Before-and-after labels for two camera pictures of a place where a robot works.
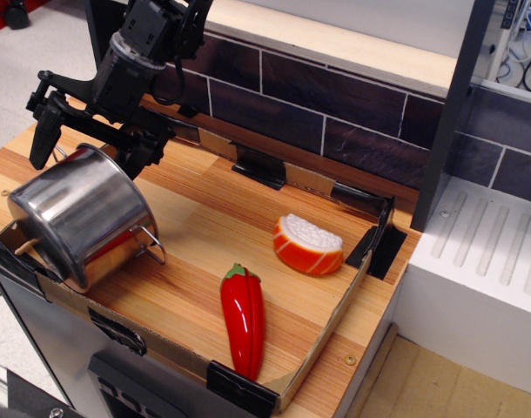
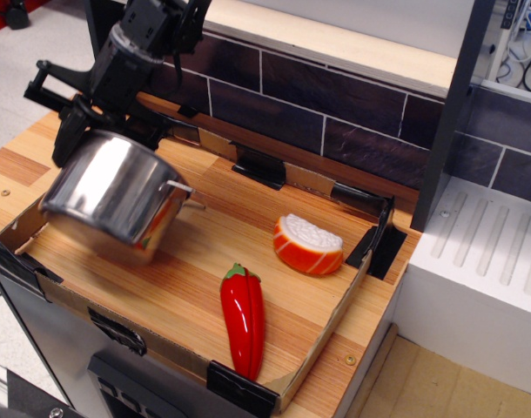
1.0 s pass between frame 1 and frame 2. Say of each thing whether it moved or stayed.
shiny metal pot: moved
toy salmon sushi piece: stayed
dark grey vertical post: stayed
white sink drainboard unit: stayed
